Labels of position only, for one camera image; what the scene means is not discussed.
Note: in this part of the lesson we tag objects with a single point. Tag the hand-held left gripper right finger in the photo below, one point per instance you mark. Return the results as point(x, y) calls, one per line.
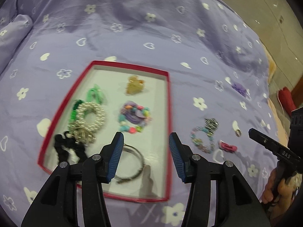
point(177, 158)

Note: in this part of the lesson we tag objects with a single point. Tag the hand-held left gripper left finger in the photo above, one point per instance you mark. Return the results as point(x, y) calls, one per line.
point(114, 158)

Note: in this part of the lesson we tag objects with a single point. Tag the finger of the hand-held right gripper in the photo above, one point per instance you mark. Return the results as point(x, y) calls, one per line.
point(272, 146)

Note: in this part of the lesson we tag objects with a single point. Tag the metal bangle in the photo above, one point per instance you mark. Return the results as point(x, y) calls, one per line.
point(138, 163)

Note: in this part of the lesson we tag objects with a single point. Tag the silver rhinestone brooch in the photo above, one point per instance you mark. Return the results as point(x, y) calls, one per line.
point(82, 134)

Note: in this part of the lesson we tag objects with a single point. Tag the pink hair clip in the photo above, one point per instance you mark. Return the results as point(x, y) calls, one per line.
point(227, 146)

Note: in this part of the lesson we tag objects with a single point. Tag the red rimmed white tray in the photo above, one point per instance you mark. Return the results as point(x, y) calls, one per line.
point(153, 113)

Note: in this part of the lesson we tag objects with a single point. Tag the black scrunchie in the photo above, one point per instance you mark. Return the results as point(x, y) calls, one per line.
point(64, 144)

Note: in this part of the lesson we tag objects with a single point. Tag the light green hair clip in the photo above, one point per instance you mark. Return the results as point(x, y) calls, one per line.
point(97, 95)

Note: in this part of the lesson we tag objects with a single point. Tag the yellow claw hair clip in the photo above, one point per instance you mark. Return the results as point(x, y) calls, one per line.
point(135, 86)

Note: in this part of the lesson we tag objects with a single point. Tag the person's right hand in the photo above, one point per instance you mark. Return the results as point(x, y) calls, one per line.
point(283, 191)

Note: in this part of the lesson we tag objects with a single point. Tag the red cloth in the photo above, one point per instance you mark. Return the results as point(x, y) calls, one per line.
point(286, 98)

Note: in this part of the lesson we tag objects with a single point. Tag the dark sparkly hair clip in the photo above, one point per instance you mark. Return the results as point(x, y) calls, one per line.
point(211, 124)

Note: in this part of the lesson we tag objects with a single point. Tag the peach cloth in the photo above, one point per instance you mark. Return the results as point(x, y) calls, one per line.
point(272, 68)

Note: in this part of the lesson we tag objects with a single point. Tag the purple floral blanket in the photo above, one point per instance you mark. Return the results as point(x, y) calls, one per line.
point(142, 23)

